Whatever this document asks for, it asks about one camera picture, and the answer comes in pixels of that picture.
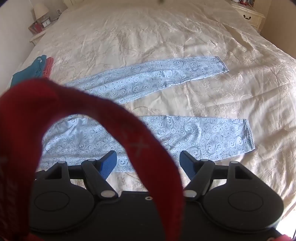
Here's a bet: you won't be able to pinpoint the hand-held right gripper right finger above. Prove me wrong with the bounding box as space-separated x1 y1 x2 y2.
179 150 255 202

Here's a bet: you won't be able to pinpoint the cream dresser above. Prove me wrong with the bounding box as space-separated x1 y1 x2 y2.
231 0 265 29

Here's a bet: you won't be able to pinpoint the white nightstand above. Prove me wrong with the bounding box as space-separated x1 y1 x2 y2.
29 13 65 44

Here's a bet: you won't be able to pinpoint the coral folded pants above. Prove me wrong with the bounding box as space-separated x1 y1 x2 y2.
42 57 54 78

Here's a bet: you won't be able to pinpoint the light blue patterned pants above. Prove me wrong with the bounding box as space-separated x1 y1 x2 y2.
42 56 256 173

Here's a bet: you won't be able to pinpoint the teal folded pants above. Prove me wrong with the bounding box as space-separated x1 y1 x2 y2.
10 55 48 87

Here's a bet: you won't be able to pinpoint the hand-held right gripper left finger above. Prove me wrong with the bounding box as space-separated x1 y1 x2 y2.
43 150 119 201

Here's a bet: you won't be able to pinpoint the cream embroidered bedspread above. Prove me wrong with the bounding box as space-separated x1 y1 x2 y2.
0 0 296 232

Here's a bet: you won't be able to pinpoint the white table lamp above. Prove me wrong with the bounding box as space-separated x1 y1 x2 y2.
31 4 50 22

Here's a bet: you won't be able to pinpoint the red box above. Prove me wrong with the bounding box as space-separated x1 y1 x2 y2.
28 21 43 35

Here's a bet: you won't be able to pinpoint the red fabric strap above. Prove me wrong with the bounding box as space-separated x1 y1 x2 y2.
0 78 185 241

